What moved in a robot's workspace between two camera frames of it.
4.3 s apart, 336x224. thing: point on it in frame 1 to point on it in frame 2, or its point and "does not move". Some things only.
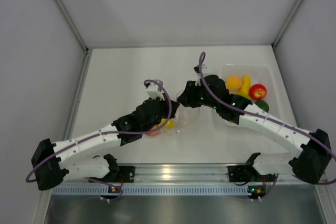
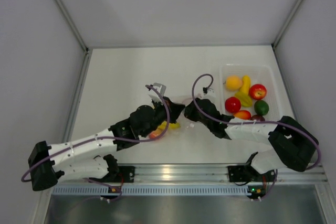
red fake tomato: x=258 y=92 does not move
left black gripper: x=166 y=105 does not move
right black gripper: x=188 y=97 to x=189 y=112
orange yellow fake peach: x=233 y=82 does not move
